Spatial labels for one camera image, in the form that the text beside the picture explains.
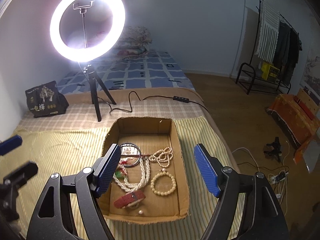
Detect red cord green pendant necklace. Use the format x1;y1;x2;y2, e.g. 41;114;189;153
114;153;153;181

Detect red leather bracelet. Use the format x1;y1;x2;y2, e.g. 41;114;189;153
113;190;147;210

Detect blue ring bangle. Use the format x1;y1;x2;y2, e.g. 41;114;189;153
120;142;142;168

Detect long white pearl necklace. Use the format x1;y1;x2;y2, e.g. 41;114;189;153
113;157;152;194

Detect cream bead bracelet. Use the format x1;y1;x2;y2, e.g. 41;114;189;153
150;168;177;196

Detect small pearl necklace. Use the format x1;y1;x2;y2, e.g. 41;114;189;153
149;146;174;169

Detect white power strip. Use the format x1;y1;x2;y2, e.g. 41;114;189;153
268;171;289;185

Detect black printed gift bag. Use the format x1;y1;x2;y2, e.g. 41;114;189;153
25;81;69;118

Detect black clamp on floor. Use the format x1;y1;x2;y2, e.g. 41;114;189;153
263;137;282;163

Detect orange covered low furniture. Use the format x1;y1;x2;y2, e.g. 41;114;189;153
267;88;319;163

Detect black tripod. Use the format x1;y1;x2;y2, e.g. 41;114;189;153
84;64;116;122

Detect cardboard box tray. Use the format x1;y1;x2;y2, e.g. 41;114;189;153
99;117;190;224

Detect black clothes rack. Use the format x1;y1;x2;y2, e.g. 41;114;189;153
235;0;302;95

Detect yellow black box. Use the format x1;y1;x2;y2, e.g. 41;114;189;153
261;62;280;83

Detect blue patterned blanket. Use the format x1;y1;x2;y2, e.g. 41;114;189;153
96;50;194;90

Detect dark hanging clothes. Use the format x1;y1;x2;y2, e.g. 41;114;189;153
273;21;302;86

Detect white striped hanging cloth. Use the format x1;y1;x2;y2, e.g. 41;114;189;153
255;0;280;63

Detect white ring light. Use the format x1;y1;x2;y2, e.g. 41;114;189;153
49;0;125;63

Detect black power cable with switch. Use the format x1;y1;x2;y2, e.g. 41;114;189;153
96;90;211;114

